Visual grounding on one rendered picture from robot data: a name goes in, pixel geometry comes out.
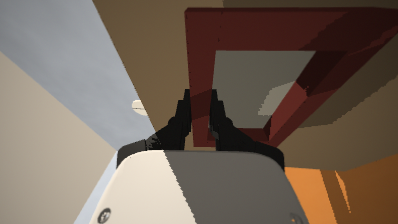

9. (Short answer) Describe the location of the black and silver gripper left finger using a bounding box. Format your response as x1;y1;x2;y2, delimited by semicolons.
116;89;192;170

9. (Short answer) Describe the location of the dark red rectangular frame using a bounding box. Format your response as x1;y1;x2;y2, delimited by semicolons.
184;7;398;148

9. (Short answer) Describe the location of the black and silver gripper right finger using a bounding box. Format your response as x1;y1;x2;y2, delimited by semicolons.
209;89;285;173

